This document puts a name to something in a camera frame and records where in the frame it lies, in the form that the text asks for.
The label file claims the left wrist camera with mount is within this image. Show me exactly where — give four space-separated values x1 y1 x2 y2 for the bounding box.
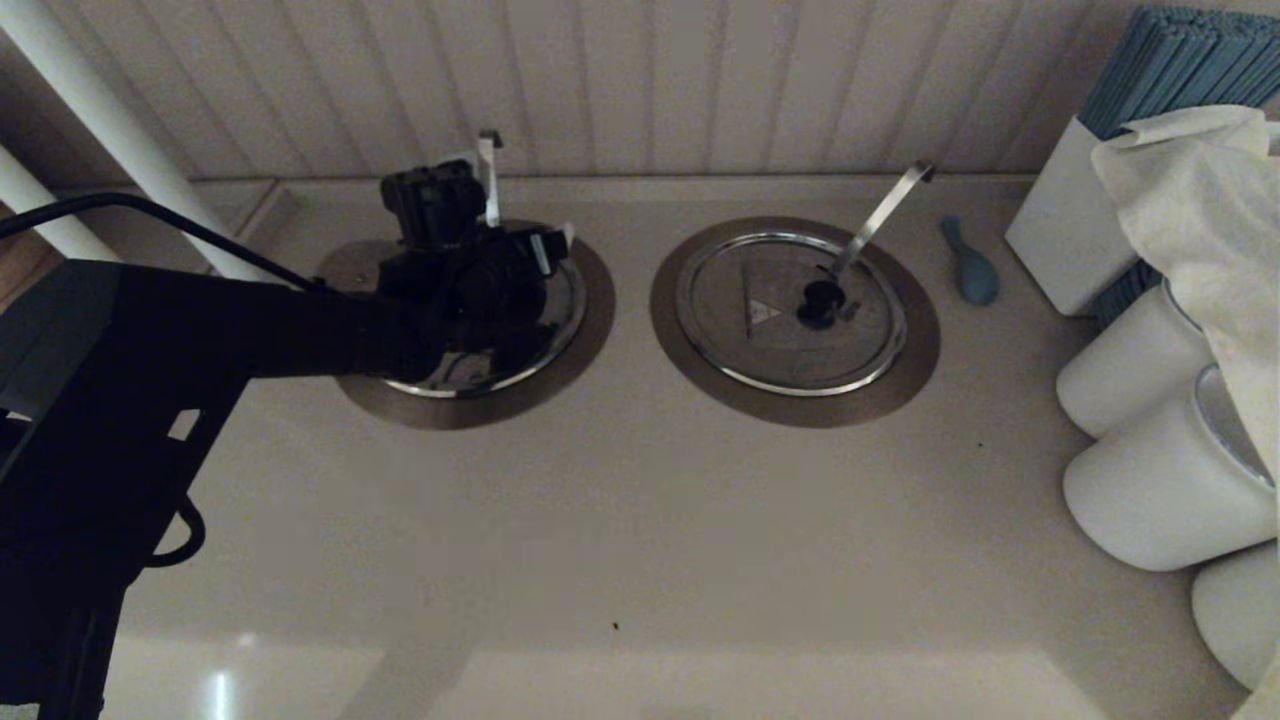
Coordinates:
380 160 491 251

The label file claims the short white pole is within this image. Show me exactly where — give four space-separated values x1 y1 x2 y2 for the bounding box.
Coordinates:
0 148 121 263

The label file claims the white rectangular holder box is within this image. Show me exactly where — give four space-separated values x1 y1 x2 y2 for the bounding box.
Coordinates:
1005 115 1166 317

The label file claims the white cylindrical container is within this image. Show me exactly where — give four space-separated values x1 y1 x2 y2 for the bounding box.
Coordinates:
1063 365 1279 573
1057 280 1216 441
1190 540 1280 691

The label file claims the long white pole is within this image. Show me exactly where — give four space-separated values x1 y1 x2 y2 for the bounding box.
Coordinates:
0 0 291 283

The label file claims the small blue spoon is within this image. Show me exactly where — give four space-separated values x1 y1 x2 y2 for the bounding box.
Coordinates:
940 215 1001 307

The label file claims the brushed steel well ring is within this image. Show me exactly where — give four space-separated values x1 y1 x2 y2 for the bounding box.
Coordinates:
650 215 941 429
315 218 616 431

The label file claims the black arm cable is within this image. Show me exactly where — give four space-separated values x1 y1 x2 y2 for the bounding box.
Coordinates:
0 193 326 293

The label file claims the short black cable loop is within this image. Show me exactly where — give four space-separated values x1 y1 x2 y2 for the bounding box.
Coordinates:
145 495 207 569

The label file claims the steel ladle with hooked handle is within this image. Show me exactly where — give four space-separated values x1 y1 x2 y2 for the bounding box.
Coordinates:
828 160 938 279
477 130 502 229

